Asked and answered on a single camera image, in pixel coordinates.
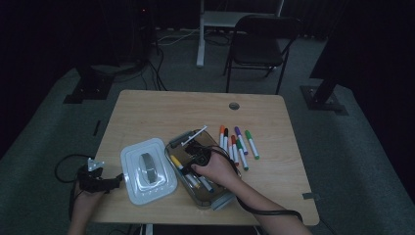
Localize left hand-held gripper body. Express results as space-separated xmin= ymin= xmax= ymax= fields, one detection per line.
xmin=76 ymin=158 xmax=115 ymax=194

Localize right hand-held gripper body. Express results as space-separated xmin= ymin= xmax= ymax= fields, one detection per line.
xmin=180 ymin=124 xmax=213 ymax=168

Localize yellow cap marker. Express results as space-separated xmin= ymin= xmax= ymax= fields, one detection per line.
xmin=170 ymin=154 xmax=202 ymax=190

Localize white box lid grey handle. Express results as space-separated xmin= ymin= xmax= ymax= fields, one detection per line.
xmin=119 ymin=137 xmax=179 ymax=207

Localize light blue cap marker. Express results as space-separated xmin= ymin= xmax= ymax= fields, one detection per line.
xmin=195 ymin=175 xmax=215 ymax=194

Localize orange cap marker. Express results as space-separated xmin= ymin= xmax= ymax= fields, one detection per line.
xmin=218 ymin=124 xmax=226 ymax=155

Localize brown transparent storage box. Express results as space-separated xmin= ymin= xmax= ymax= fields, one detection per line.
xmin=163 ymin=128 xmax=243 ymax=212

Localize peach cap marker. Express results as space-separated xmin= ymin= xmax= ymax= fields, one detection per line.
xmin=227 ymin=136 xmax=235 ymax=165

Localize purple cap marker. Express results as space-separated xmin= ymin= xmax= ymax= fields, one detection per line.
xmin=234 ymin=126 xmax=250 ymax=156

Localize dark green cap marker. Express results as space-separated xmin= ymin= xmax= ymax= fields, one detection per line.
xmin=236 ymin=139 xmax=250 ymax=172

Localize light green cap marker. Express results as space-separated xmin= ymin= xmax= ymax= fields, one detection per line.
xmin=245 ymin=129 xmax=261 ymax=161

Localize person's left hand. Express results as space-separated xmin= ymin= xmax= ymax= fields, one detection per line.
xmin=71 ymin=184 xmax=106 ymax=212

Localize person's right hand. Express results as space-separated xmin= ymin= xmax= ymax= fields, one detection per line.
xmin=190 ymin=153 xmax=243 ymax=194

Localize black metal stand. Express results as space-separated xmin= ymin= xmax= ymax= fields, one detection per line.
xmin=300 ymin=72 xmax=349 ymax=116
xmin=63 ymin=63 xmax=115 ymax=105

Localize black folding chair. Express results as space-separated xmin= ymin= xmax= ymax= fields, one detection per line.
xmin=223 ymin=14 xmax=302 ymax=96

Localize dark equipment with red light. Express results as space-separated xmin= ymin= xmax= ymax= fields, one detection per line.
xmin=128 ymin=0 xmax=159 ymax=67

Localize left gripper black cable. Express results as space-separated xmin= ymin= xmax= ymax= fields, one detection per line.
xmin=54 ymin=154 xmax=96 ymax=184

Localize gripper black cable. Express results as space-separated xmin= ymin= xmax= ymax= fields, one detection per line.
xmin=54 ymin=154 xmax=96 ymax=184
xmin=208 ymin=146 xmax=305 ymax=224

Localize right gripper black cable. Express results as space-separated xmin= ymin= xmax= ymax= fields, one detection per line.
xmin=208 ymin=146 xmax=305 ymax=224

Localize black floor cables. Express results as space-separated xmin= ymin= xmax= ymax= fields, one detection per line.
xmin=143 ymin=45 xmax=168 ymax=92

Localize white floor cable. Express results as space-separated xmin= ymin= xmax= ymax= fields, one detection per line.
xmin=156 ymin=27 xmax=201 ymax=47

